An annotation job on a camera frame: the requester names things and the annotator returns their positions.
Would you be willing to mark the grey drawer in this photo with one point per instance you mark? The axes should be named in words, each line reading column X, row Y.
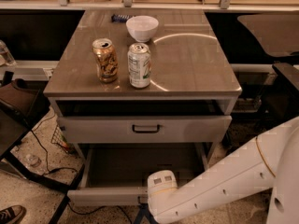
column 173, row 129
column 117, row 174

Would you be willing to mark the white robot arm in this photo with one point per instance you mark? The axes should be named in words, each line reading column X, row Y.
column 267, row 161

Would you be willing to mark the grey drawer cabinet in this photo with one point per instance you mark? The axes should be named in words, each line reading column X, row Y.
column 190, row 75

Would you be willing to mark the white green soda can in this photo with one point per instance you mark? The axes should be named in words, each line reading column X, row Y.
column 139, row 65

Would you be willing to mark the gold brown soda can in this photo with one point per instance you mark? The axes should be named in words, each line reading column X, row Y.
column 106, row 60

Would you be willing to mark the white bowl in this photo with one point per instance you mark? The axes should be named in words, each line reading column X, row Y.
column 142, row 28

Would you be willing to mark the blue snack wrapper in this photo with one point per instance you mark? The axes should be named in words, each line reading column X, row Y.
column 120, row 18

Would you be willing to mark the blue tape cross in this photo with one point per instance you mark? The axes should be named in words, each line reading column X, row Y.
column 144, row 212

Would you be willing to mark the clear plastic bottle on floor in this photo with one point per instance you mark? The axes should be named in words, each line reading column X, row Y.
column 33, row 160

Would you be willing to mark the black office chair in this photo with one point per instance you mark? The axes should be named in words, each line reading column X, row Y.
column 278, row 35

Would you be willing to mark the clear bottle at left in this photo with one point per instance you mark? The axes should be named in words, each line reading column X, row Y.
column 5, row 56

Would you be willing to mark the black white sneaker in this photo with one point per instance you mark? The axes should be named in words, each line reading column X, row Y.
column 12, row 214

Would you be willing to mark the wire basket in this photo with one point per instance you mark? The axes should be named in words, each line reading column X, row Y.
column 59, row 140

